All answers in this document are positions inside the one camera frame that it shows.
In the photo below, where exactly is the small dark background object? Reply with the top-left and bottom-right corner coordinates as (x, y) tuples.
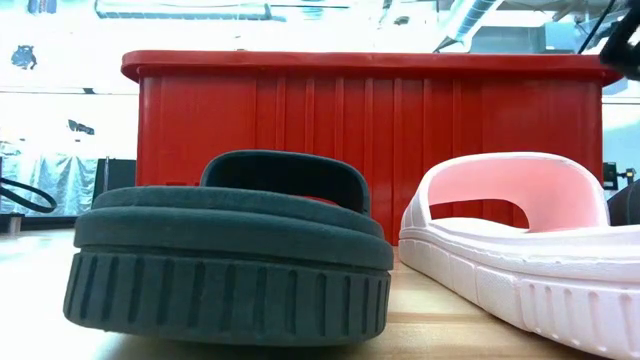
(68, 118), (96, 136)

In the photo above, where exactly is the silver tarp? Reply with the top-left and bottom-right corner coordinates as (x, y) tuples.
(0, 142), (100, 217)

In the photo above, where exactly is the dark blue hanging object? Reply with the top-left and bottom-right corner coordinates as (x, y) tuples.
(10, 44), (39, 71)

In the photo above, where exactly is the long ceiling light fixture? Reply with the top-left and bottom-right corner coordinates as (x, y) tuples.
(94, 0), (274, 22)

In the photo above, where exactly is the grey ceiling duct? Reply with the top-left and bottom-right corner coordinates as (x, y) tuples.
(433, 0), (504, 54)

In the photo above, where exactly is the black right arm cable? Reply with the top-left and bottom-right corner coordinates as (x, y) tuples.
(577, 0), (619, 55)

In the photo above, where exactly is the grey ceiling unit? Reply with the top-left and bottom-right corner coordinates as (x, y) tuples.
(544, 19), (601, 51)

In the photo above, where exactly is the red plastic bin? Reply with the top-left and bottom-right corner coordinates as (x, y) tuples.
(120, 49), (626, 246)

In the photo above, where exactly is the black looped cable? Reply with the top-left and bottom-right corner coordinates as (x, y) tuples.
(0, 176), (59, 215)

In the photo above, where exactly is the black box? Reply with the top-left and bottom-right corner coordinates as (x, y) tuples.
(92, 157), (138, 204)

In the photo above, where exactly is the pink foam slide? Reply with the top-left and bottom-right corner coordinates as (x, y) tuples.
(398, 151), (640, 360)

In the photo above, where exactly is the small black bracket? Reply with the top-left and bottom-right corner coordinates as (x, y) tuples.
(602, 160), (637, 192)

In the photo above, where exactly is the black foam slide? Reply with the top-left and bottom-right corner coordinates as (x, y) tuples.
(606, 179), (640, 227)
(63, 148), (395, 347)

